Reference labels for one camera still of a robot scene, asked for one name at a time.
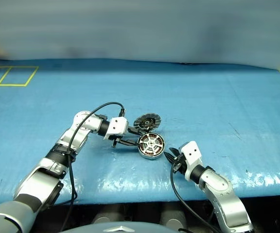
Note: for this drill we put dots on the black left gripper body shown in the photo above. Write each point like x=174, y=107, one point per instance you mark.
x=115, y=139

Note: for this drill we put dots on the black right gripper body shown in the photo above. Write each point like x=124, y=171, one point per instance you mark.
x=179, y=165

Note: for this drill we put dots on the silver ribbed motor lid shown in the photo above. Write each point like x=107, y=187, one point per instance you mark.
x=146, y=122

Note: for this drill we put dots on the motor housing with copper windings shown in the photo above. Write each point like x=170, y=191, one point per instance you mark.
x=152, y=156

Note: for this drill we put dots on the silver spoked rotor wheel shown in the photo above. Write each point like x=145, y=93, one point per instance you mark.
x=151, y=143

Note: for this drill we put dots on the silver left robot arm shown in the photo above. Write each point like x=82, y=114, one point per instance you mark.
x=40, y=174

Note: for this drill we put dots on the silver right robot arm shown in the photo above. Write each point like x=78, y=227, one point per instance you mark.
x=225, y=194

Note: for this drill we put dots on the grey rounded cylinder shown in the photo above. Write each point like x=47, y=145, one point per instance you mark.
x=174, y=217
x=104, y=217

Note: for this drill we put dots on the grey robot torso with emblem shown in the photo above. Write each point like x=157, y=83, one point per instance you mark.
x=120, y=228

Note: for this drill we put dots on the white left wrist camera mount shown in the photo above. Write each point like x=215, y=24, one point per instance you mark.
x=117, y=126

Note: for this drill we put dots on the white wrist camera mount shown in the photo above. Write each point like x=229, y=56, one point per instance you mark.
x=191, y=153
x=117, y=126

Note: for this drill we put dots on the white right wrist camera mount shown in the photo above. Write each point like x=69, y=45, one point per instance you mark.
x=191, y=153

